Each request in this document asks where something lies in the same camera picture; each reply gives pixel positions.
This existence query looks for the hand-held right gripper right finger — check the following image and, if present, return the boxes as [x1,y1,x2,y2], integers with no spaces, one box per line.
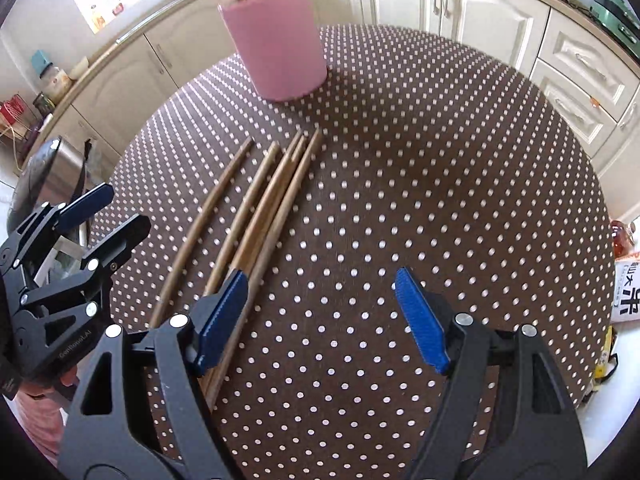
[394,267,588,480]

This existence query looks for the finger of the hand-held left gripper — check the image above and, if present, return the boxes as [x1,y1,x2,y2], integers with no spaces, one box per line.
[22,214,152,312]
[7,183,115,249]

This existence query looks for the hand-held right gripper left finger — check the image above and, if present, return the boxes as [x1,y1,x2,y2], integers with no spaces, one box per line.
[57,269,250,480]

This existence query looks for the pink cup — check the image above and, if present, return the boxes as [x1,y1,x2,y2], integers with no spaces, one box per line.
[218,0,329,103]

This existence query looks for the person's left forearm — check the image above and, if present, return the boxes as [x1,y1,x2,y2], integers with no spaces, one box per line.
[12,367,78,466]

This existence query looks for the steel trash can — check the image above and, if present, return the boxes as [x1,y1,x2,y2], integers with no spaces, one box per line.
[7,136,101,281]

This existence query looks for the brown polka dot tablecloth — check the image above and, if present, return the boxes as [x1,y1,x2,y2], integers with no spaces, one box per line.
[82,24,615,480]

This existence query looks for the teal lid jar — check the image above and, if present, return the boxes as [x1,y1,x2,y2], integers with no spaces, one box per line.
[31,50,72,99]

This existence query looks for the white printed bag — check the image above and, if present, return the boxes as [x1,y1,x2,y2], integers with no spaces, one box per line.
[610,255,640,324]

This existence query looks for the amber glass jar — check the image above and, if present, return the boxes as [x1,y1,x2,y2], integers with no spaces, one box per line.
[610,220,637,262]

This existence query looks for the cream drawer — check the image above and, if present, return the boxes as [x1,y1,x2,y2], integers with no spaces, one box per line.
[530,57,618,157]
[541,7,640,108]

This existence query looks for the cream lower cabinets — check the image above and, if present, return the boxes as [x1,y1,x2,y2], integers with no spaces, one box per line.
[0,0,640,181]

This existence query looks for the green electric cooker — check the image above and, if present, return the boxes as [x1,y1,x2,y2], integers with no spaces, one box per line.
[590,0,640,50]

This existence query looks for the wire rack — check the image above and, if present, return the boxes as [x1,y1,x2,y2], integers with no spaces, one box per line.
[0,92,56,171]

